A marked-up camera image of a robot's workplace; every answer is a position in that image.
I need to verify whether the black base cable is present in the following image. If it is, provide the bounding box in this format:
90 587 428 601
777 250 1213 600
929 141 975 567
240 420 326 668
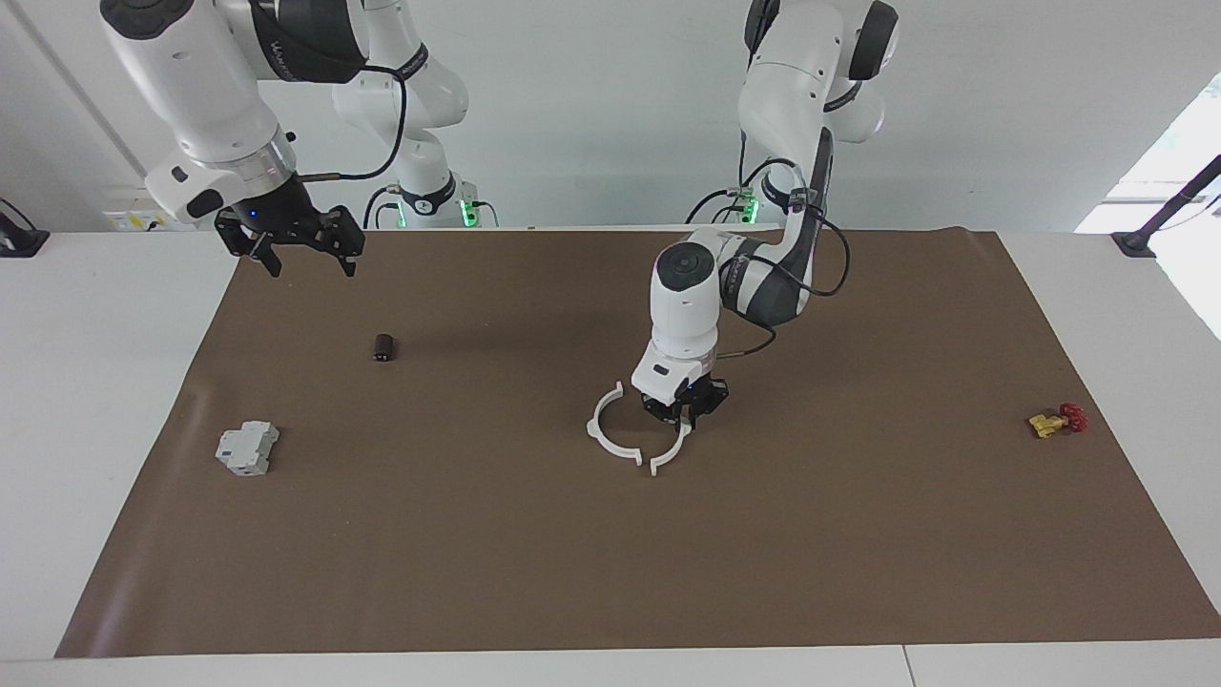
362 184 402 230
685 186 755 225

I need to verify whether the black pole stand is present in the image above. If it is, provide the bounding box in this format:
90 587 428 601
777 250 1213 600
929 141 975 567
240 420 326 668
1111 153 1221 260

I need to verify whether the white half pipe clamp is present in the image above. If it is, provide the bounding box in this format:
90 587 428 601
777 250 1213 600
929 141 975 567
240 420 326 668
586 382 644 467
650 420 693 476

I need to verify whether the brown table mat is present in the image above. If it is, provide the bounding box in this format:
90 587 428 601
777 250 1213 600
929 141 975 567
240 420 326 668
54 226 1221 659

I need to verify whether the black right base cable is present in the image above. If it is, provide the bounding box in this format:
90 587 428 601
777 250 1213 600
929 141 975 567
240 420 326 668
362 184 402 230

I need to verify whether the grey circuit breaker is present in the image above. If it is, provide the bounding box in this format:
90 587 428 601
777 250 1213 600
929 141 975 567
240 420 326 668
215 421 280 477

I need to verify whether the brass valve red handle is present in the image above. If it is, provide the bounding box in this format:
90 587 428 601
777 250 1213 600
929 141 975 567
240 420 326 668
1027 403 1088 440

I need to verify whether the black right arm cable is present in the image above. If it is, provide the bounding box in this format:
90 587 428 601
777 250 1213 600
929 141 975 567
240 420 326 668
291 62 409 182

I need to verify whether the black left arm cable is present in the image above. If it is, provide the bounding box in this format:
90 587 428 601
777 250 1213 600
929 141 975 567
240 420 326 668
714 129 852 360

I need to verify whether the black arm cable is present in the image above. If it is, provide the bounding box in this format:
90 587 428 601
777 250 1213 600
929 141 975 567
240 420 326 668
291 62 409 182
714 129 852 360

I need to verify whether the black left base cable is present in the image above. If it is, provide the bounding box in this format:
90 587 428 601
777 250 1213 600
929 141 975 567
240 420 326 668
685 186 755 225

